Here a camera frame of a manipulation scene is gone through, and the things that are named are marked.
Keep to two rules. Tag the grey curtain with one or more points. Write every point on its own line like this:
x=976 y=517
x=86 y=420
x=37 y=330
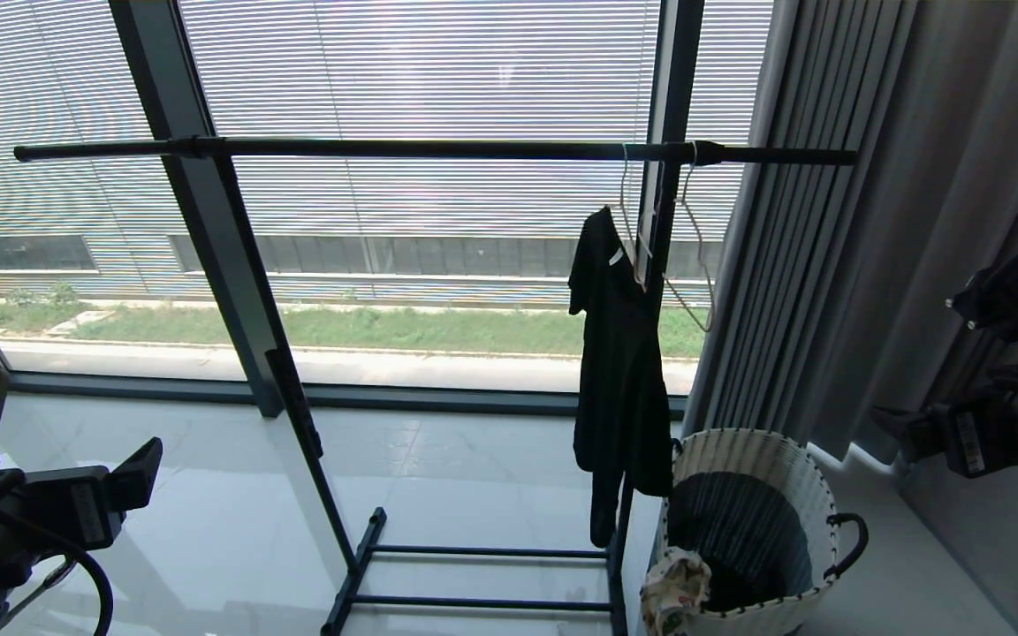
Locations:
x=871 y=177

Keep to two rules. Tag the window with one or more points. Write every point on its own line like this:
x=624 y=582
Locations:
x=429 y=79

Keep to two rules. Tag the black clothes rack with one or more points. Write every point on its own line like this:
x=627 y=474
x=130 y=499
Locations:
x=385 y=148

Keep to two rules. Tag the pink clothes hanger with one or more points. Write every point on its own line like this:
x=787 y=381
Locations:
x=637 y=268
x=699 y=238

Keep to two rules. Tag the black short-sleeved shirt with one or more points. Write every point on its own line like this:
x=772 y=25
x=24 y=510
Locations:
x=619 y=380

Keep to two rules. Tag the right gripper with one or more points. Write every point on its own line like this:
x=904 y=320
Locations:
x=982 y=437

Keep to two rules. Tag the cream printed garment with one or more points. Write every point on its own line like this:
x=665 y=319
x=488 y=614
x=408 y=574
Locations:
x=672 y=583

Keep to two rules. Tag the white laundry basket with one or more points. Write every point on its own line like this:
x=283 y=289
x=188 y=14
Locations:
x=765 y=459

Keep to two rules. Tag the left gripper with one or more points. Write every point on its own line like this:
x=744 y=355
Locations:
x=72 y=508

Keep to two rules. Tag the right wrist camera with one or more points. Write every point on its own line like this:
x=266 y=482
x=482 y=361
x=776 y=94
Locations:
x=1017 y=300

